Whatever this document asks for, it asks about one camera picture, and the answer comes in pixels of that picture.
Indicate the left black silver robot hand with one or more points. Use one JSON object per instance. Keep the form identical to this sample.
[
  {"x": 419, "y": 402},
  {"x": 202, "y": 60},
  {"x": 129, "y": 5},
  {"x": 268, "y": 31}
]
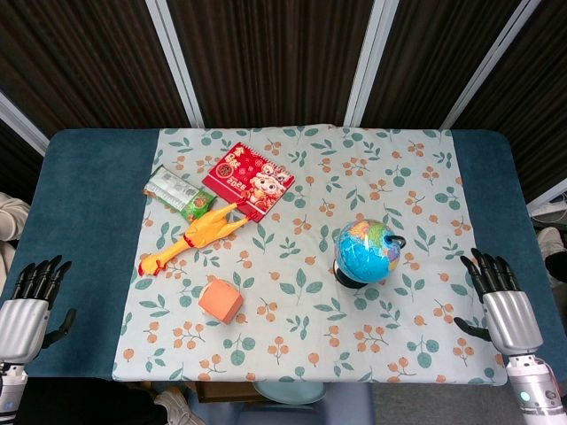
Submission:
[{"x": 20, "y": 323}]

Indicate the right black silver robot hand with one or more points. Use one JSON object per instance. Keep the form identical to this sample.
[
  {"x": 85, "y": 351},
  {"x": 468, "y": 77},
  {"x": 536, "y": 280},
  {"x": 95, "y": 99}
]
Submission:
[{"x": 511, "y": 321}]

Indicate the blue desk globe black stand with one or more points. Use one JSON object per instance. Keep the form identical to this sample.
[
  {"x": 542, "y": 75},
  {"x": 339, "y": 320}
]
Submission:
[{"x": 363, "y": 257}]

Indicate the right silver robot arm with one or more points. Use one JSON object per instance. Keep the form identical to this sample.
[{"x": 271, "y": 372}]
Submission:
[{"x": 533, "y": 383}]

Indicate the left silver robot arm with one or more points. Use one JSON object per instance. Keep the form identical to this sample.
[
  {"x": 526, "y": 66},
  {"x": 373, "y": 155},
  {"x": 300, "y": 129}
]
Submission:
[{"x": 10, "y": 389}]

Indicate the black white shoe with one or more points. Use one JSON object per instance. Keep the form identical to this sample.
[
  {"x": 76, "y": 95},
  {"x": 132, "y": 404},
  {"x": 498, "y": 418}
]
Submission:
[{"x": 551, "y": 243}]

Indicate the beige clothed person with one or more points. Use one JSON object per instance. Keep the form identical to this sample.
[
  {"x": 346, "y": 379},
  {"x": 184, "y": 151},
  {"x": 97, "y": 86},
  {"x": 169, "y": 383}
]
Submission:
[{"x": 11, "y": 217}]

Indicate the white sneaker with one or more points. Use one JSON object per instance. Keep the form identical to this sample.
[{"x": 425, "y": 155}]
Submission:
[{"x": 177, "y": 407}]

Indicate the orange cube box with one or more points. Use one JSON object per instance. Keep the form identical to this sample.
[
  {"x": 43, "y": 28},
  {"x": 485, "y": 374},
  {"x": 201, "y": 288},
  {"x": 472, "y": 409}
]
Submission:
[{"x": 219, "y": 301}]

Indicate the green silver snack packet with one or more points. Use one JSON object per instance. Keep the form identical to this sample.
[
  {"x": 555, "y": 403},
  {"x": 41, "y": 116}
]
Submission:
[{"x": 177, "y": 190}]

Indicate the yellow rubber chicken toy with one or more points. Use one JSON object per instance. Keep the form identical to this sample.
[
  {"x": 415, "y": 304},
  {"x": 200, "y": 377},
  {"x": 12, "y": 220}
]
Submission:
[{"x": 204, "y": 230}]

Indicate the brown cardboard box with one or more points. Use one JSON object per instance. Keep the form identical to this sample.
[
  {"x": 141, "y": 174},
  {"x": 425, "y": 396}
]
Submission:
[{"x": 221, "y": 391}]

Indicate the light blue round stool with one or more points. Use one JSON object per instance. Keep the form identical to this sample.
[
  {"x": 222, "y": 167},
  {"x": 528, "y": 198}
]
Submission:
[{"x": 288, "y": 391}]

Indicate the leaf and berry print tablecloth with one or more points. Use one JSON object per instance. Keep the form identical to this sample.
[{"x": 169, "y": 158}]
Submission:
[{"x": 310, "y": 186}]

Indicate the red desk calendar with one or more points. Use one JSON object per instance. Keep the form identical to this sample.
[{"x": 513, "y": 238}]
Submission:
[{"x": 248, "y": 177}]

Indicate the dark slatted partition screen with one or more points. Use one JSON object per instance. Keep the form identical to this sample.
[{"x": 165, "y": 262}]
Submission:
[{"x": 274, "y": 57}]

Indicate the white screen frame post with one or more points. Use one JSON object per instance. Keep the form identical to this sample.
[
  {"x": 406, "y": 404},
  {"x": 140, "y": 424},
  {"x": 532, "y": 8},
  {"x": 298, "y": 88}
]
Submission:
[
  {"x": 22, "y": 124},
  {"x": 549, "y": 201},
  {"x": 370, "y": 62},
  {"x": 491, "y": 62},
  {"x": 177, "y": 62}
]

